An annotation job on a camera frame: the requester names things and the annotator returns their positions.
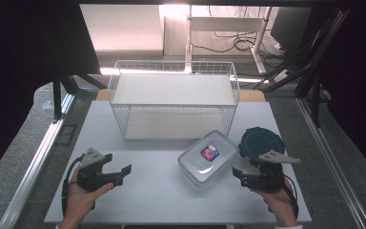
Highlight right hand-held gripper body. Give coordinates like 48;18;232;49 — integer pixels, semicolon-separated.
241;149;301;194

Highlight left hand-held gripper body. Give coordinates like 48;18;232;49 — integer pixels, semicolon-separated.
76;147;113;193

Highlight dark teal round lid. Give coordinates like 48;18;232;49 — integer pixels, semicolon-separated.
237;126;286;160

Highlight clear rectangular food container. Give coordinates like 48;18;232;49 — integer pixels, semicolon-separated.
177;129;240;189

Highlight white wire shelf rack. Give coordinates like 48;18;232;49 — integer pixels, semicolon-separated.
107;59;241;142

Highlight person's left hand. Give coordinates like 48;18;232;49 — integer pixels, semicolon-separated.
61;167;114;225

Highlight person's right hand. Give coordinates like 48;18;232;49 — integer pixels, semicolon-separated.
252;177;296;225

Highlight wooden board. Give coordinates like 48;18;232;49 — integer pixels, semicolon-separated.
94;88;267;103

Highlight black metal stand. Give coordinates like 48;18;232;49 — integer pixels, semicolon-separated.
254;8;352;128
51;71;108;123

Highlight dark curtain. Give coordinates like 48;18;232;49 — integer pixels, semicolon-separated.
311;0;366;176
0;0;101;185

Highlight white cabinet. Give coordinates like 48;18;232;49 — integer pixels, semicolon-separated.
79;3;165;52

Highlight left hand-held gripper cable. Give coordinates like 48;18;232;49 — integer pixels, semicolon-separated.
60;154;96;218

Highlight hand-held gripper cable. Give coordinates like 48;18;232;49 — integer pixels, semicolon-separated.
266;174;299;219
60;154;96;218

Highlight right hand-held gripper cable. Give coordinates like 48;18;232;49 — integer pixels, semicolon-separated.
266;174;299;219

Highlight aluminium rail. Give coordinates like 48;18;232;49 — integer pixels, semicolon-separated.
0;94;77;229
295;96;366;229

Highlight black floor cables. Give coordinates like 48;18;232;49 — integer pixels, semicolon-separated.
190;5;287;60

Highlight white desk frame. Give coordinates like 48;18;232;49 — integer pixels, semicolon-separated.
184;4;273;75

